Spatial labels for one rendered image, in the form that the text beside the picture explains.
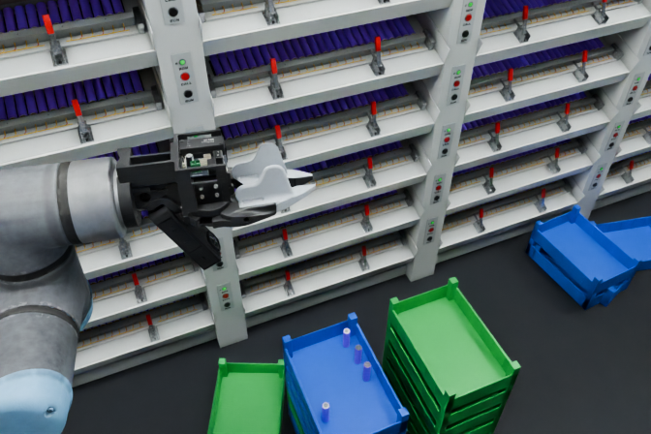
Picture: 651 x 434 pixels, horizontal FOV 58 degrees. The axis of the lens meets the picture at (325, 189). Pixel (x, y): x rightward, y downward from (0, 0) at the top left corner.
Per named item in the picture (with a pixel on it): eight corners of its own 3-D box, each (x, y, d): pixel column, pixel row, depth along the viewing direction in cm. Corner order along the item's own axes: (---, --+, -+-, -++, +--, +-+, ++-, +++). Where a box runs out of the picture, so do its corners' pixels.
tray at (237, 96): (439, 75, 155) (455, 37, 143) (214, 128, 138) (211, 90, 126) (406, 19, 164) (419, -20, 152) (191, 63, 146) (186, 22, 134)
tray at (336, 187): (422, 181, 180) (436, 157, 169) (232, 237, 163) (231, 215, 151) (395, 129, 189) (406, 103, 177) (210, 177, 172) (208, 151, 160)
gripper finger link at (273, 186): (319, 168, 63) (232, 175, 62) (319, 210, 67) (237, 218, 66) (315, 151, 66) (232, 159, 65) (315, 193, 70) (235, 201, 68)
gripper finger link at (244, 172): (312, 145, 67) (231, 157, 65) (313, 186, 71) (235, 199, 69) (305, 131, 69) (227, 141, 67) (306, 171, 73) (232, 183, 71)
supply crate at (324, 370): (407, 429, 138) (410, 413, 133) (326, 463, 132) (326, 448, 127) (354, 329, 159) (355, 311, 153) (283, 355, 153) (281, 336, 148)
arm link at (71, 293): (7, 370, 68) (-33, 298, 60) (24, 295, 77) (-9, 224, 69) (92, 356, 69) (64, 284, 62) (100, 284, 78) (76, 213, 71)
